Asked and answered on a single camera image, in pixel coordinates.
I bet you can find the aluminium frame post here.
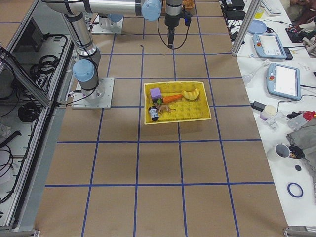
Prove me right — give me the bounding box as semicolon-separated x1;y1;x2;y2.
232;0;261;56

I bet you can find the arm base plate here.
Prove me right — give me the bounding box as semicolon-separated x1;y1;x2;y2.
91;16;123;35
70;77;115;109

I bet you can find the brown wicker basket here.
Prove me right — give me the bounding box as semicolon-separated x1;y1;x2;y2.
182;0;195;10

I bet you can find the blue ring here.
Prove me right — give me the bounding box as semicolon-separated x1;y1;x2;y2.
287;182;304;198

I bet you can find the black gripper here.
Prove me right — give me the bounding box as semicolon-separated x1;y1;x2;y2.
167;27;174;49

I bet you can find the small spice jar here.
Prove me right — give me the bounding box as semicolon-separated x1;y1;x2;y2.
148;106;159;121

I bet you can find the blue plate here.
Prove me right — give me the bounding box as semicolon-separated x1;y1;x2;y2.
247;19;267;34

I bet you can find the yellow woven tray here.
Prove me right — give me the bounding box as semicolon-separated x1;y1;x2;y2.
144;81;211;125

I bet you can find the black power adapter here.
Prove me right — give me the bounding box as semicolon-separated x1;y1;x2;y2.
250;101;266;112

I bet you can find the lower teach pendant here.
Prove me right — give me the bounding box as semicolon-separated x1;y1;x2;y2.
266;63;301;101

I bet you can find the toy croissant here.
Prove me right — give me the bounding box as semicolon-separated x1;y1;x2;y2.
181;88;200;101

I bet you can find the white light bulb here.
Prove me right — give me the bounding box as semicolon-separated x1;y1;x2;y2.
242;66;262;85

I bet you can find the toy carrot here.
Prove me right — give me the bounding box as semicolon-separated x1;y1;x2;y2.
156;94;183;105

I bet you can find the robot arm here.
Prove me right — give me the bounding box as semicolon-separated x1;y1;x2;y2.
43;0;163;64

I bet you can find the upper teach pendant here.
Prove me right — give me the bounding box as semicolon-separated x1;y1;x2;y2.
252;34;287;59

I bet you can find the brown ginger root toy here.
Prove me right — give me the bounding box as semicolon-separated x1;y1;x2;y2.
155;104;175;113

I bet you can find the teach pendant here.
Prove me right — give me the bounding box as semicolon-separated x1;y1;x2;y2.
266;63;301;101
252;34;287;59

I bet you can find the purple foam cube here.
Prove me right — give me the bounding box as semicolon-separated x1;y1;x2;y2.
150;88;162;101

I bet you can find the white mug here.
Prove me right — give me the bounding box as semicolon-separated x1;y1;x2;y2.
267;143;291;162

